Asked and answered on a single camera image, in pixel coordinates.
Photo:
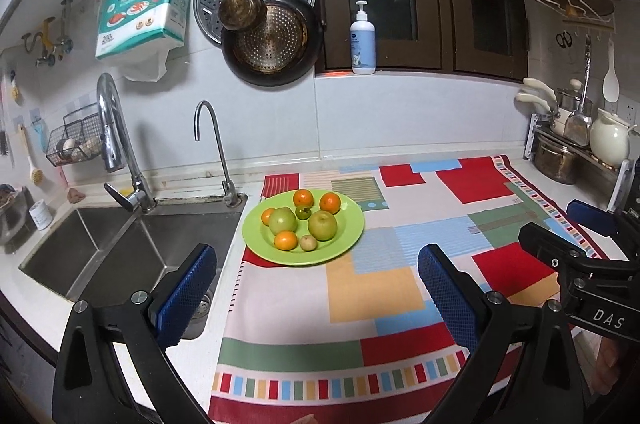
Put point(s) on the green plate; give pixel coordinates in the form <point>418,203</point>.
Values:
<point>345,229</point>

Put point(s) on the wooden dish brush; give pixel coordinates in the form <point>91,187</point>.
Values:
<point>35,176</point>

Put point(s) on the white rice spoon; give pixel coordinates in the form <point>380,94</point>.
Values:
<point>610,84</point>

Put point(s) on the yellow wall hook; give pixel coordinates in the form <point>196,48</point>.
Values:
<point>48,31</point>

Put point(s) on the black scissors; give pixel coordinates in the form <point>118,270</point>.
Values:
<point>565,40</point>

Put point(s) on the yellow-green apple with sticker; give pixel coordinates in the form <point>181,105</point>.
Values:
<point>321,225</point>

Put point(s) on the white pump bottle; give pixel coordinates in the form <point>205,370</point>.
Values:
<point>362,49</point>

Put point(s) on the stainless steel pot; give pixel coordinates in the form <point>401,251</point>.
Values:
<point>555,164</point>

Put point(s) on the metal sink strainer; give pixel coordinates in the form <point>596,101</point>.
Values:
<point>202,309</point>

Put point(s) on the white wall socket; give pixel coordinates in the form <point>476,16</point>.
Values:
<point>630,109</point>

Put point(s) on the brown scouring pad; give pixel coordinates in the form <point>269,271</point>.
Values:
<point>76,195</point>

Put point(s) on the large orange tangerine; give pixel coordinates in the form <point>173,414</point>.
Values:
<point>330,202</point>
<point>303,197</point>

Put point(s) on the large green apple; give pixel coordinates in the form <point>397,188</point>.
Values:
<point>283,221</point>

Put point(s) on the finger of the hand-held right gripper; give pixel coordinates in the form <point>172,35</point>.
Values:
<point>542,239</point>
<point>592,216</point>

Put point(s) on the person's right hand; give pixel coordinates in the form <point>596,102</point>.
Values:
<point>617,364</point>

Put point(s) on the metal spatula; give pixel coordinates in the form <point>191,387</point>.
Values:
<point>580,124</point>

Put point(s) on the steel bowl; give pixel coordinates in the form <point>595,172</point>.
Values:
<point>12,219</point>

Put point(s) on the person's left hand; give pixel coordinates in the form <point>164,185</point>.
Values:
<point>302,420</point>

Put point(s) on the slim chrome gooseneck faucet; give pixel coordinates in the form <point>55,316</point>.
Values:
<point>220,154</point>

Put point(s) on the white ceramic pitcher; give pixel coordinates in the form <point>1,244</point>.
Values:
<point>607,141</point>

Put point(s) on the small yellowish round fruit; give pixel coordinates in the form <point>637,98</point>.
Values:
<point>307,243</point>

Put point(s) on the small orange tangerine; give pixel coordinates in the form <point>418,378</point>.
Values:
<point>286,240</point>
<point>267,217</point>

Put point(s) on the small green citrus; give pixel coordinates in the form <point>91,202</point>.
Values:
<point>302,212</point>

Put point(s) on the stainless steel sink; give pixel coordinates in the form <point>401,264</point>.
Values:
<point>125,254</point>

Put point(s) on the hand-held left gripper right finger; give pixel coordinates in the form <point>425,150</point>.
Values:
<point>445,294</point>

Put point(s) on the small white jar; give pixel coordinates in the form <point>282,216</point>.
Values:
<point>41,215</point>

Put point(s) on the black frying pan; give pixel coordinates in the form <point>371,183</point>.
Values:
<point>300,69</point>

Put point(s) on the metal wall hook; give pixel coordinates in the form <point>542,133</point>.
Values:
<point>29,40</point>
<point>66,19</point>

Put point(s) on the colourful patchwork table mat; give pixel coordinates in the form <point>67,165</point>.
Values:
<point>375,284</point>

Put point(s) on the white countertop pot rack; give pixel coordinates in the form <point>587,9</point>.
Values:
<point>531,139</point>

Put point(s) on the chrome pull-down kitchen faucet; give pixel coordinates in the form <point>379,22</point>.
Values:
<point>107,104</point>

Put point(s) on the teal paper towel pack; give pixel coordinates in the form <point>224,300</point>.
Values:
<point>140,9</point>

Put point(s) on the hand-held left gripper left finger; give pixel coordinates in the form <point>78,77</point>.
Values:
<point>187,289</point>

